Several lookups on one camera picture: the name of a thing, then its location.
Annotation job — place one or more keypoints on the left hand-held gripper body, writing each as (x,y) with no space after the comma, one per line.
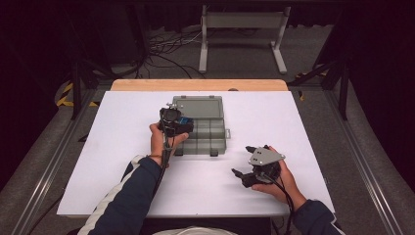
(170,119)

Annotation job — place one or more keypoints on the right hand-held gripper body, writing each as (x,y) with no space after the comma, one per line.
(266,156)

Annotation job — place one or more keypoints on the grey plastic compartment box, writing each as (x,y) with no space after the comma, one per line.
(208,137)

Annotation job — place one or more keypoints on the person's left hand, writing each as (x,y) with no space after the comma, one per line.
(158,143)

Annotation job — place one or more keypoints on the person's right hand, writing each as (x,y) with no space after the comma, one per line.
(284,189)

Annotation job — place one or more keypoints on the white table board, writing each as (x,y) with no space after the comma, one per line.
(261,111)

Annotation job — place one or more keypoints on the yellow black floor tape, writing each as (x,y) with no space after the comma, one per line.
(301,96)
(63,103)

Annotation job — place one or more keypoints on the person's white clothing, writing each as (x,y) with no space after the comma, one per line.
(195,231)

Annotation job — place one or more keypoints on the black metal stand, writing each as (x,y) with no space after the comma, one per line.
(76,91)
(343,94)

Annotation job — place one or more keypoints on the white metal stand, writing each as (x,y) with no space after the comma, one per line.
(244,20)

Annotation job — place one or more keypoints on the aluminium floor rail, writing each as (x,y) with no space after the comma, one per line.
(49,173)
(368,182)

